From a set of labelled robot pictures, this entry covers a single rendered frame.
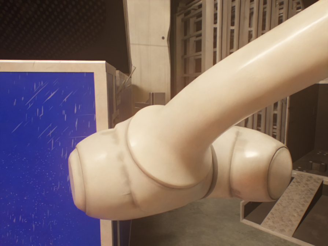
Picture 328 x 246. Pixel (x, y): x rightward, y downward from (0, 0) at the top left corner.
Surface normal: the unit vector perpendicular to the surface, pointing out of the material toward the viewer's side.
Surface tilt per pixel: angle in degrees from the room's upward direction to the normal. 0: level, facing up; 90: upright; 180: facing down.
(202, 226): 0
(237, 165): 75
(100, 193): 94
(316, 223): 1
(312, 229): 1
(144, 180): 98
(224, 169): 86
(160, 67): 90
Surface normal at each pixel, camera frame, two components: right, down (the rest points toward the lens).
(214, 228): 0.00, -0.99
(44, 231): 0.08, 0.14
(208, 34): 0.40, 0.13
